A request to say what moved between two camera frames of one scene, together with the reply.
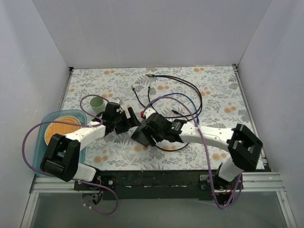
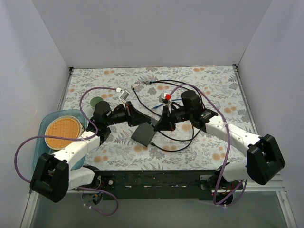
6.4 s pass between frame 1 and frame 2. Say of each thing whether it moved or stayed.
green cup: stayed
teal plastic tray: stayed
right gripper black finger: moved
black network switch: stayed
